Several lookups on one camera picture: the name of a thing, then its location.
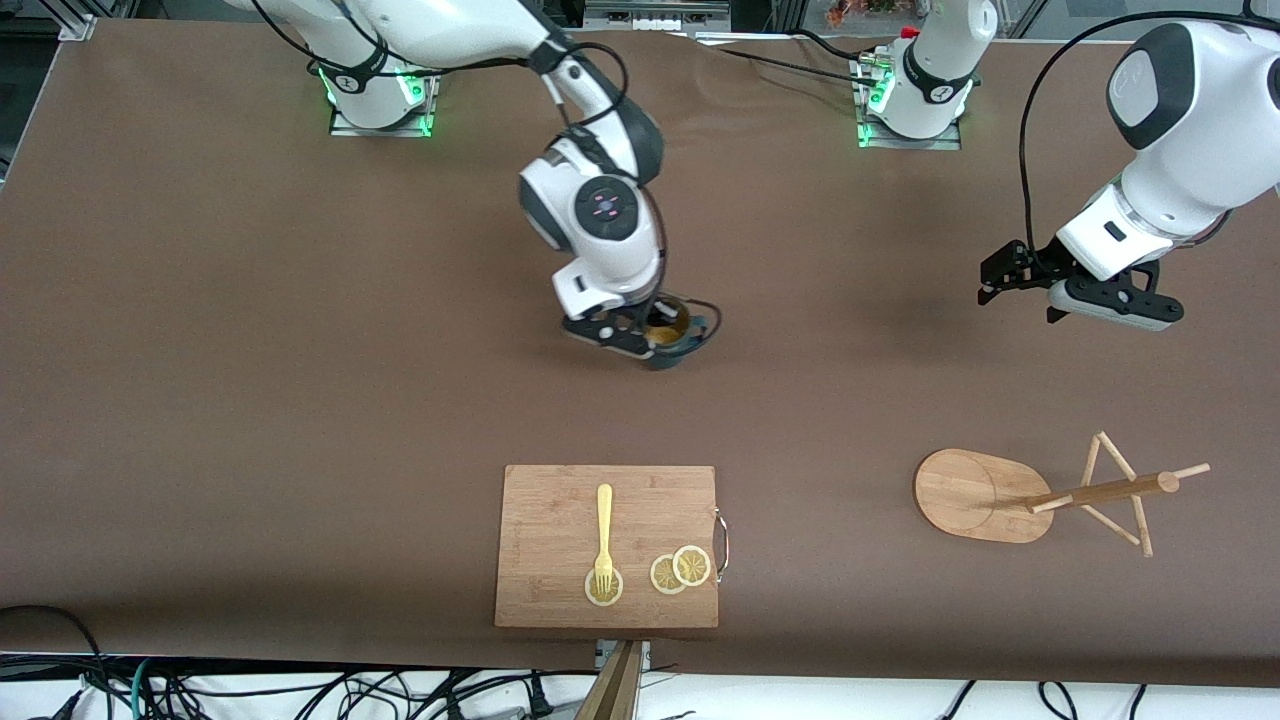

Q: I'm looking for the teal ribbed mug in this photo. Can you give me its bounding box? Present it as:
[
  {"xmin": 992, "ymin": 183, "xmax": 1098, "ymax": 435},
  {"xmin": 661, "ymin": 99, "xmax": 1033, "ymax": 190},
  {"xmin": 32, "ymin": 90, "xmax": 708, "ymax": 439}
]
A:
[{"xmin": 640, "ymin": 294, "xmax": 717, "ymax": 372}]

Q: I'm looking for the wooden mug rack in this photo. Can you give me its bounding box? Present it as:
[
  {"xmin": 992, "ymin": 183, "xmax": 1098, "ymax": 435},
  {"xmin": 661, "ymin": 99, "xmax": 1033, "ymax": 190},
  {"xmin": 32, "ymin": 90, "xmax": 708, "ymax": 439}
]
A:
[{"xmin": 913, "ymin": 430, "xmax": 1212, "ymax": 559}]

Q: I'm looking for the yellow plastic fork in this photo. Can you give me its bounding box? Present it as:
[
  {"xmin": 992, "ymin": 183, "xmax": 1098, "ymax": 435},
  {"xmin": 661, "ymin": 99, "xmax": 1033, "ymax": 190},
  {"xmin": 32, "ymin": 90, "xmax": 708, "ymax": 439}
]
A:
[{"xmin": 594, "ymin": 484, "xmax": 615, "ymax": 597}]

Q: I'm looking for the wooden cutting board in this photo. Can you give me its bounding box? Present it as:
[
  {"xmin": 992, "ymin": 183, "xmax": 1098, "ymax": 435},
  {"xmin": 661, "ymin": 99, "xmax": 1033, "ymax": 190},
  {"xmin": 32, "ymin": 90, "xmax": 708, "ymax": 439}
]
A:
[{"xmin": 494, "ymin": 464, "xmax": 721, "ymax": 630}]

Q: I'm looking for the grey power strip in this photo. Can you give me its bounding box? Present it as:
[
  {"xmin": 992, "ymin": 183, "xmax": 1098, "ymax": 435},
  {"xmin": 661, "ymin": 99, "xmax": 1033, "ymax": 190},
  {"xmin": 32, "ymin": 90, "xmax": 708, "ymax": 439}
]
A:
[{"xmin": 584, "ymin": 0, "xmax": 732, "ymax": 32}]

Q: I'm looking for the brown table cover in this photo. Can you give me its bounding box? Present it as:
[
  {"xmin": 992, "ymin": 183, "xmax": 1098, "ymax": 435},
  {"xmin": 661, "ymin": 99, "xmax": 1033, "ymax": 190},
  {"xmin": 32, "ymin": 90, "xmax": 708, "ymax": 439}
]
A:
[{"xmin": 0, "ymin": 18, "xmax": 1280, "ymax": 689}]

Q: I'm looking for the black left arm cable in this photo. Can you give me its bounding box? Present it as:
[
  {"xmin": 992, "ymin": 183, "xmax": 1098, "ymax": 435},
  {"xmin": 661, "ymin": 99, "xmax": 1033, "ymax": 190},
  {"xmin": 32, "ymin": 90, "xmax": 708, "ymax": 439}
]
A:
[{"xmin": 1018, "ymin": 10, "xmax": 1256, "ymax": 263}]

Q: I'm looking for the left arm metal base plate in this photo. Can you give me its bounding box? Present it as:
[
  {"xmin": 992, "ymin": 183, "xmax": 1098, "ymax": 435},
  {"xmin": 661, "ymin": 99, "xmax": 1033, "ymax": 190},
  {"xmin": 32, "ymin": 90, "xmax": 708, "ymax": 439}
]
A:
[{"xmin": 855, "ymin": 55, "xmax": 963, "ymax": 151}]

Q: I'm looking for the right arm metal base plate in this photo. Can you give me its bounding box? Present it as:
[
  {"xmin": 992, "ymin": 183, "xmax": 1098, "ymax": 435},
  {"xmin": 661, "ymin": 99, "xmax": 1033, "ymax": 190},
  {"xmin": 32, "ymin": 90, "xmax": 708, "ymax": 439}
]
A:
[{"xmin": 328, "ymin": 68, "xmax": 441, "ymax": 138}]

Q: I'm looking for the black cable on table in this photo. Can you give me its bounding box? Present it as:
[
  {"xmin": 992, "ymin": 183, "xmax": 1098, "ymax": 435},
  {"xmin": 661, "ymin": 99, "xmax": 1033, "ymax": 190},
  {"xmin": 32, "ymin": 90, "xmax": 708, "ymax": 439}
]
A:
[{"xmin": 690, "ymin": 28, "xmax": 883, "ymax": 89}]

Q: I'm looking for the wooden post with metal bracket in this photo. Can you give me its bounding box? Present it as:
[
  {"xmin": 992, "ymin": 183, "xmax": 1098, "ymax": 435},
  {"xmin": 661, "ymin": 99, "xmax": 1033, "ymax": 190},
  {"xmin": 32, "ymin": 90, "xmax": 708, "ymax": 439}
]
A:
[{"xmin": 575, "ymin": 640, "xmax": 651, "ymax": 720}]

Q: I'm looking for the aluminium frame profile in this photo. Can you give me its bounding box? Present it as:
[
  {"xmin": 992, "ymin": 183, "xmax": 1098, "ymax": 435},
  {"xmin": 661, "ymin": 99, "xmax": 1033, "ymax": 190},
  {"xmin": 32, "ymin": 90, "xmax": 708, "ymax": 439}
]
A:
[{"xmin": 58, "ymin": 0, "xmax": 103, "ymax": 42}]

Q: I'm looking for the black looped floor cable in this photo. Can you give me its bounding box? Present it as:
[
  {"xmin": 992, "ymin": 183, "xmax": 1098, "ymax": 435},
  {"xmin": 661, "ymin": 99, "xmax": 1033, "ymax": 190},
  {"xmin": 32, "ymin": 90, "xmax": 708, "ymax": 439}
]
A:
[{"xmin": 0, "ymin": 604, "xmax": 113, "ymax": 720}]

